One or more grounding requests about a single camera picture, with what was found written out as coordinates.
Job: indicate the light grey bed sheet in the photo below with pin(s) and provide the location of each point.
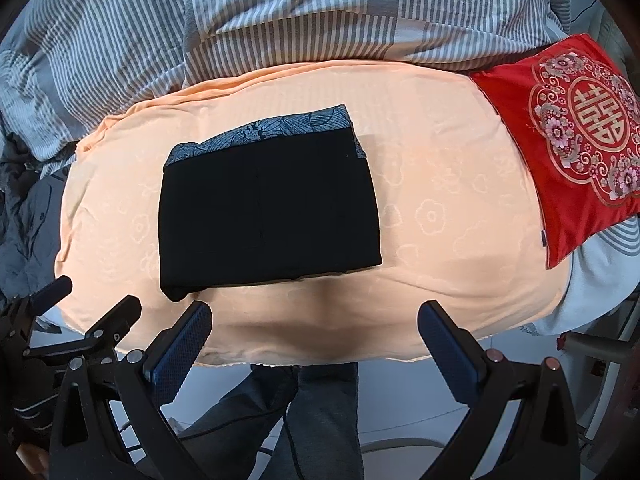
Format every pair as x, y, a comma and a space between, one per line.
595, 285

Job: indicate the grey white striped duvet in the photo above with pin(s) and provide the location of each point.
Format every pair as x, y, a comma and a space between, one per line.
250, 10

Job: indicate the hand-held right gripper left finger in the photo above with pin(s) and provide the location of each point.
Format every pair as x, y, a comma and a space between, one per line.
185, 345

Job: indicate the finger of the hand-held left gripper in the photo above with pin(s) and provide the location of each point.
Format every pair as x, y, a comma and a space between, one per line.
117, 315
50, 290

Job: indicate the orange blanket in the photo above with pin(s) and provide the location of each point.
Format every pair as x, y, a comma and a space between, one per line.
450, 210

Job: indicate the person's leg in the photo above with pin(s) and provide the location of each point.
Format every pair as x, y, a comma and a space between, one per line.
235, 410
325, 420

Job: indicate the black pants with patterned waistband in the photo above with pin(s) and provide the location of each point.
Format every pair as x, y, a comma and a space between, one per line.
270, 210

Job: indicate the person's left leg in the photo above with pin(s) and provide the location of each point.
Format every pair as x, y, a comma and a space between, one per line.
235, 410

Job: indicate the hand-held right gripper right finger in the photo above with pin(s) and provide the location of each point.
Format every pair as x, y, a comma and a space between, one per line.
450, 350

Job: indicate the red embroidered pillow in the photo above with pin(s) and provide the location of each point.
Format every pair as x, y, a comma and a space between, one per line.
575, 150

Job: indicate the person's right leg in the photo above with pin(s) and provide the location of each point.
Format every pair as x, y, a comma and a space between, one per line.
325, 420

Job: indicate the dark crumpled cloth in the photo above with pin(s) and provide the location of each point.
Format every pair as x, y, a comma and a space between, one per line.
15, 157

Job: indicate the grey shirt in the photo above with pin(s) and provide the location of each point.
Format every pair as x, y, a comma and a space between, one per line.
35, 220

